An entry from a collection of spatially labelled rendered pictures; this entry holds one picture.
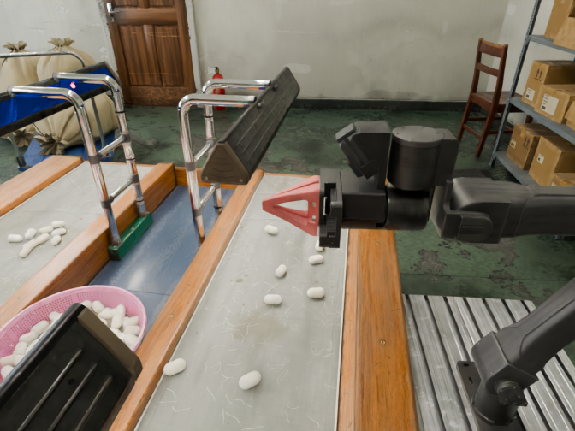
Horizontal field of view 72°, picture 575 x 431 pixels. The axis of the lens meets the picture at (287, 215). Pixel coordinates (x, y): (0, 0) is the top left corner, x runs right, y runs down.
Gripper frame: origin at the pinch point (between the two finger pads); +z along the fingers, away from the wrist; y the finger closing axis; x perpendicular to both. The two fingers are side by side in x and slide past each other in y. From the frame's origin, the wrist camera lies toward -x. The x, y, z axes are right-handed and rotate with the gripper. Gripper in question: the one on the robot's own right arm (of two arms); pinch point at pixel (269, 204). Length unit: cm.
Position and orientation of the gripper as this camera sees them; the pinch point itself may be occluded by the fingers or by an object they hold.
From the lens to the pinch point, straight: 51.5
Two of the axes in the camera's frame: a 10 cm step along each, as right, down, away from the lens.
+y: -0.8, 5.1, -8.6
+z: -10.0, -0.3, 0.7
